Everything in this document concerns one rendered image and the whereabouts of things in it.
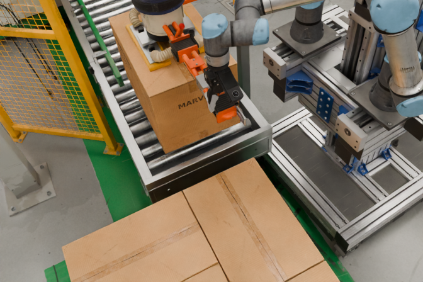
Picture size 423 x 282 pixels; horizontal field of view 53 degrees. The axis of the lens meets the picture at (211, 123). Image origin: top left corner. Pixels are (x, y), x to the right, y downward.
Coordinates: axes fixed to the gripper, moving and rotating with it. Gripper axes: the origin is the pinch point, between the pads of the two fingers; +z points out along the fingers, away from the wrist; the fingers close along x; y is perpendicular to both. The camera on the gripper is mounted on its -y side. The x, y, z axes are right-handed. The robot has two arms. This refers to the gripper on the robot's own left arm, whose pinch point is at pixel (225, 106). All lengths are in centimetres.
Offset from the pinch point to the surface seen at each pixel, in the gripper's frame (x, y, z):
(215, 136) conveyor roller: -9, 39, 67
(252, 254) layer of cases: 4, -26, 67
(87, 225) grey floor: 75, 55, 121
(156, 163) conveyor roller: 25, 38, 67
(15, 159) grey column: 97, 94, 85
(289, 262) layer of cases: -8, -36, 67
